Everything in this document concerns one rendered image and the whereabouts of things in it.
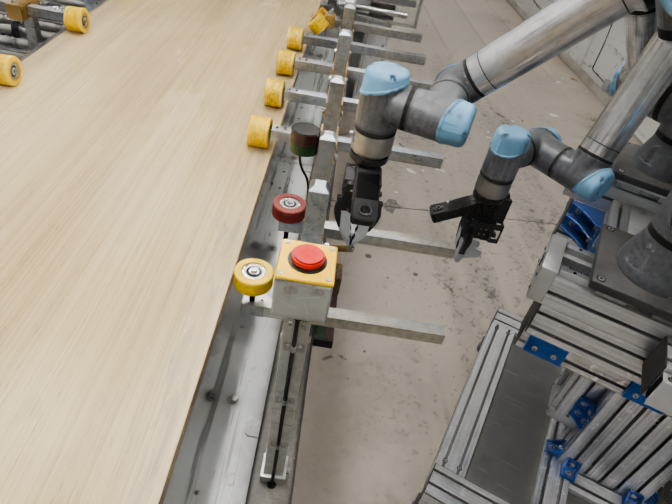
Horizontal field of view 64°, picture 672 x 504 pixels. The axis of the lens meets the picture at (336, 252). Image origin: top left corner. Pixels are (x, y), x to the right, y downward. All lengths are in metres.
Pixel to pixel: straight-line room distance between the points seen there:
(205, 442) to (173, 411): 0.30
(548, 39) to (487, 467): 1.24
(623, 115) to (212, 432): 1.03
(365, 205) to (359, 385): 1.22
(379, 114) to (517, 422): 1.26
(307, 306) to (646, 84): 0.81
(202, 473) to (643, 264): 0.93
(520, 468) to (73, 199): 1.43
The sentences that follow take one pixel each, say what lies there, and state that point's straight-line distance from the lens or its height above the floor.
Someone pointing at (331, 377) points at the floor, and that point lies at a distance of 2.06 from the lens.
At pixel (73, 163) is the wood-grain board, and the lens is 1.41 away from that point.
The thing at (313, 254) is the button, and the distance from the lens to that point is 0.63.
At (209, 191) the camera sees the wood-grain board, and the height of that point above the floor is 0.90.
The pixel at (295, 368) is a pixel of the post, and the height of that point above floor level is 1.03.
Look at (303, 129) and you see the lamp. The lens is 1.12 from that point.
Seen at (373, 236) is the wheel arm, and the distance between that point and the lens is 1.29.
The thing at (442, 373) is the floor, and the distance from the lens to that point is 2.20.
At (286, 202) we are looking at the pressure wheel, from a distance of 1.27.
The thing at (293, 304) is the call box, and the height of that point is 1.18.
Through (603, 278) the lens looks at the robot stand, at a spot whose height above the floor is 1.04.
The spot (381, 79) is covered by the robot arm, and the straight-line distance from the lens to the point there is 0.89.
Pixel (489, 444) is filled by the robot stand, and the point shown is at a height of 0.21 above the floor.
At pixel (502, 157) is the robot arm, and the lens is 1.17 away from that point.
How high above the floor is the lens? 1.64
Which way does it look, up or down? 40 degrees down
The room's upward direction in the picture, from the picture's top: 12 degrees clockwise
